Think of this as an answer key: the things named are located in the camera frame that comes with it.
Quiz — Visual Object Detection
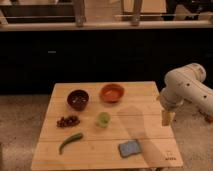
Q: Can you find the dark brown bowl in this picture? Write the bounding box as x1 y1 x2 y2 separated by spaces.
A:
67 89 89 111

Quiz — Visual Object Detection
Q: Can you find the wooden rail shelf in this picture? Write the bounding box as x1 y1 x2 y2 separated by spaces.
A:
0 0 213 31

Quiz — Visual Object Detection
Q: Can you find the green cup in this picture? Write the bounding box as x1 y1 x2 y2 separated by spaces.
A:
96 112 110 128

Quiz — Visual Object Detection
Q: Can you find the bunch of dark grapes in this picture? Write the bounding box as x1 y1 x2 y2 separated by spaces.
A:
57 115 80 128

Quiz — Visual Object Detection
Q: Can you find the blue sponge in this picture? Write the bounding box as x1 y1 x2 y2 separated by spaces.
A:
118 140 142 158

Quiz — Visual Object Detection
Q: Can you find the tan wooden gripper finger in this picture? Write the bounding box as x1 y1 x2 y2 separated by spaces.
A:
162 110 175 126

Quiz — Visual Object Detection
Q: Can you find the red bowl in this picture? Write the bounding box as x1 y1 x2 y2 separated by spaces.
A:
100 83 125 103

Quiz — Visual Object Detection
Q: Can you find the green chili pepper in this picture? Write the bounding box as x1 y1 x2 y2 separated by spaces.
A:
58 133 84 155

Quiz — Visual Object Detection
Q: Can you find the wooden table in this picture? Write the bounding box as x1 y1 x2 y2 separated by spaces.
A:
31 82 183 171

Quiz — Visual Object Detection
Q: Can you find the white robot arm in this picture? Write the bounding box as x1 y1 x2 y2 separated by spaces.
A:
159 63 213 126

